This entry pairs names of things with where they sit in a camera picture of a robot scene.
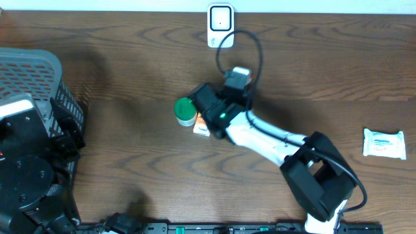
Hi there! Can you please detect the orange small box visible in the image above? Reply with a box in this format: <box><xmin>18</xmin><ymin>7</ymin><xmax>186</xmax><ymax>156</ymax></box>
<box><xmin>193</xmin><ymin>112</ymin><xmax>211</xmax><ymax>137</ymax></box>

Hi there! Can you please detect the green lid jar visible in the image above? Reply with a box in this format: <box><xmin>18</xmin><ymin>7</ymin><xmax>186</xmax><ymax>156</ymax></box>
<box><xmin>174</xmin><ymin>97</ymin><xmax>198</xmax><ymax>127</ymax></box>

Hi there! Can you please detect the teal wet wipes pack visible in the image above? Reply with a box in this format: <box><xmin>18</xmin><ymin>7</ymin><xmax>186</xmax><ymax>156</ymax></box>
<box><xmin>363</xmin><ymin>128</ymin><xmax>406</xmax><ymax>160</ymax></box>

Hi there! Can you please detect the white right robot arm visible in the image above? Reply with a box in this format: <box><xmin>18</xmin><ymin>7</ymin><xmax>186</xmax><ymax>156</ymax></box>
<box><xmin>189</xmin><ymin>83</ymin><xmax>358</xmax><ymax>233</ymax></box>

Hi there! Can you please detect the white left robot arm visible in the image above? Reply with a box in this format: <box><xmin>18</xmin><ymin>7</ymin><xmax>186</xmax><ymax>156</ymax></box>
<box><xmin>1</xmin><ymin>94</ymin><xmax>85</xmax><ymax>233</ymax></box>

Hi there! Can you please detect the white barcode scanner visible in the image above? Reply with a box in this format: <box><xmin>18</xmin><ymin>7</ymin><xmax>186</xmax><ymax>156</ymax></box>
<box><xmin>207</xmin><ymin>3</ymin><xmax>235</xmax><ymax>48</ymax></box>

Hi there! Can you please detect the grey plastic basket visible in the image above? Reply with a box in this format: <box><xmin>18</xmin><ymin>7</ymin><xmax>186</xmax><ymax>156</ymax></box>
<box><xmin>1</xmin><ymin>47</ymin><xmax>85</xmax><ymax>137</ymax></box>

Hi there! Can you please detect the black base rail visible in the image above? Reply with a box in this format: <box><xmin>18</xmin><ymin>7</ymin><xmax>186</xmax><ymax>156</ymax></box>
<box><xmin>76</xmin><ymin>213</ymin><xmax>384</xmax><ymax>234</ymax></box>

